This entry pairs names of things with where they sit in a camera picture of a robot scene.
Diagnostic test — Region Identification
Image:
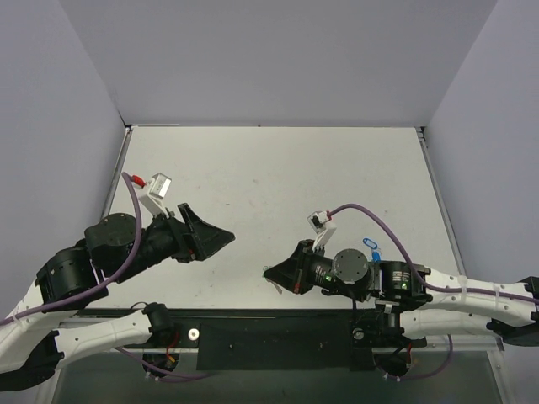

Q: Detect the silver key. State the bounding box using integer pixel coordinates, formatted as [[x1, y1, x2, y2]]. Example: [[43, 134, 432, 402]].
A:
[[269, 281, 283, 295], [371, 249, 382, 262]]

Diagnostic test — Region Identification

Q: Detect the silver key on blue tag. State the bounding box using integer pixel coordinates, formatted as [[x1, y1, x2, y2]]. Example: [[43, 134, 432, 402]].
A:
[[371, 249, 382, 262]]

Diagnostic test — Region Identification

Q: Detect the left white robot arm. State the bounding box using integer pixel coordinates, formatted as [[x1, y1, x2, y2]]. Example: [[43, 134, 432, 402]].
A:
[[1, 204, 235, 391]]

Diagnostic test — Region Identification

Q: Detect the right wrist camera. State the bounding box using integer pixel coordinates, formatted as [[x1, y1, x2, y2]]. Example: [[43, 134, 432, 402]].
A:
[[307, 210, 337, 251]]

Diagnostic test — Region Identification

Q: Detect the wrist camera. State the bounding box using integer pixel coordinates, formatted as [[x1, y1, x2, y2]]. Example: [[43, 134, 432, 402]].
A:
[[132, 173, 172, 217], [307, 210, 337, 251]]

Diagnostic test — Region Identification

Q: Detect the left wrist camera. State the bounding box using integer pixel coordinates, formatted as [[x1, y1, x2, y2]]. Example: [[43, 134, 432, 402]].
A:
[[132, 173, 172, 217]]

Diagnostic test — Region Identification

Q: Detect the green key tag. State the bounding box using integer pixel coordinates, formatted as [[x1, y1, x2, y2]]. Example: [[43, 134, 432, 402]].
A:
[[262, 266, 272, 279]]

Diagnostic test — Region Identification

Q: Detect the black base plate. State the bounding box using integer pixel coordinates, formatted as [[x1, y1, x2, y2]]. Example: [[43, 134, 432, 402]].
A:
[[138, 309, 427, 371]]

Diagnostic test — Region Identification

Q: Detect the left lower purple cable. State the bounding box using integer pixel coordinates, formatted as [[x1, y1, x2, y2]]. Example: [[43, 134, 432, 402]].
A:
[[115, 344, 211, 383]]

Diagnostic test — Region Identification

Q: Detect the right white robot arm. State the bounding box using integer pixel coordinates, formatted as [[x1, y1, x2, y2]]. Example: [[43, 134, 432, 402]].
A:
[[263, 240, 538, 347]]

